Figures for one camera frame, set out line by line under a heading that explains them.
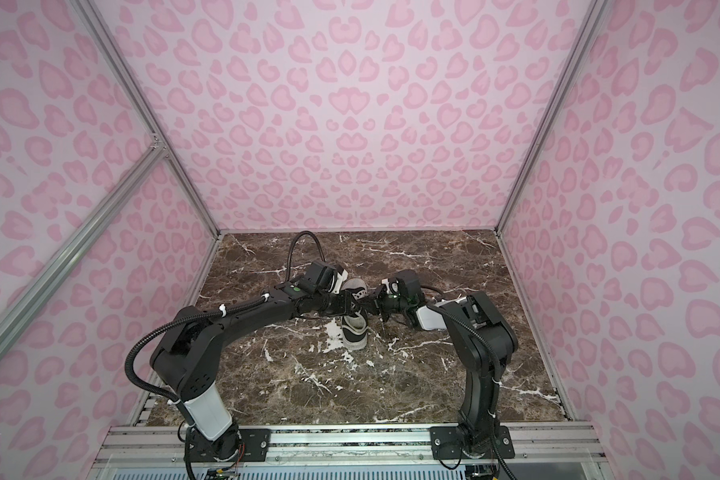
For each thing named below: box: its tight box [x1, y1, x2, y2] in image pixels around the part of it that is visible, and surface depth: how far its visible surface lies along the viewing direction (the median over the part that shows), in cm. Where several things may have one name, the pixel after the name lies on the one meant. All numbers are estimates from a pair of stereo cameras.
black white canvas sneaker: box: [341, 278, 369, 351], surface depth 89 cm
